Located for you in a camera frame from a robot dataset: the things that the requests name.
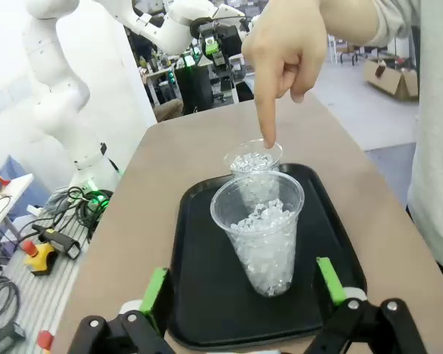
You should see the small black controller box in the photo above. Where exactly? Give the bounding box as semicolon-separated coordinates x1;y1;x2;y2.
0;322;27;354

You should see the person's left hand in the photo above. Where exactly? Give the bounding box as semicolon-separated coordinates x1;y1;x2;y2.
241;0;359;150

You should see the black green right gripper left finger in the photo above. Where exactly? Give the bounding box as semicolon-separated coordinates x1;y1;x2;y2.
64;267;171;354

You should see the coiled black cable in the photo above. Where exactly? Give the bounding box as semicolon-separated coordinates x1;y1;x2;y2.
0;274;21;335

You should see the black handheld device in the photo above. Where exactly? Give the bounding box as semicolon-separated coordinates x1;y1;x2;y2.
31;224;83;260

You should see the brown cardboard box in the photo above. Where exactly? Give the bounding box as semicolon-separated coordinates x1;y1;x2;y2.
362;58;420;101

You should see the yellow emergency stop button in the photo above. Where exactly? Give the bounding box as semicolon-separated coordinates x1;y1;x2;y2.
21;241;57;277

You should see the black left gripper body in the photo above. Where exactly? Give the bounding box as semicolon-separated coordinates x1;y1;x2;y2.
190;16;223;41

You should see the black cable bundle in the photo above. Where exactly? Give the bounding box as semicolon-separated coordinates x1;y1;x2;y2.
46;186;111;240

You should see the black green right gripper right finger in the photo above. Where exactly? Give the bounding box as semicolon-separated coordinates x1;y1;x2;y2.
306;257;429;354

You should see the person's left forearm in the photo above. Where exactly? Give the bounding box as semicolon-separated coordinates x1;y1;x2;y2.
326;0;424;49

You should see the black plastic tray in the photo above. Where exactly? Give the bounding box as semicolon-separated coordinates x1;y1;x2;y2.
165;163;368;350

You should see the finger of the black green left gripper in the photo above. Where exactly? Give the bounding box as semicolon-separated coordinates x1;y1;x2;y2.
201;35;219;56
210;51;230;68

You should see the person's grey sweatshirt torso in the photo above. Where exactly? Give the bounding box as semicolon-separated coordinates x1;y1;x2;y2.
405;0;443;280

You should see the clear plastic iced cup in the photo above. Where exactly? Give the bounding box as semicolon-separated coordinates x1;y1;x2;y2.
223;139;284;185
210;171;306;298

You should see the small white table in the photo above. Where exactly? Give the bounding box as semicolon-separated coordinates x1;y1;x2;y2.
0;173;35;237

